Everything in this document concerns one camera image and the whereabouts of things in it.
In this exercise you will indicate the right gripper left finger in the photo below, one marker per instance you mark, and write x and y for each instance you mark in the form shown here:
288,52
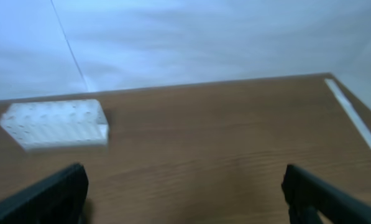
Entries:
42,202

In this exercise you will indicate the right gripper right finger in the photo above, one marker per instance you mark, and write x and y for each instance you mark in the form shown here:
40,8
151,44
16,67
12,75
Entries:
322,202

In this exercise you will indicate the white test tube rack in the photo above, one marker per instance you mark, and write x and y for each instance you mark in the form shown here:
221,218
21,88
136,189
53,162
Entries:
54,124

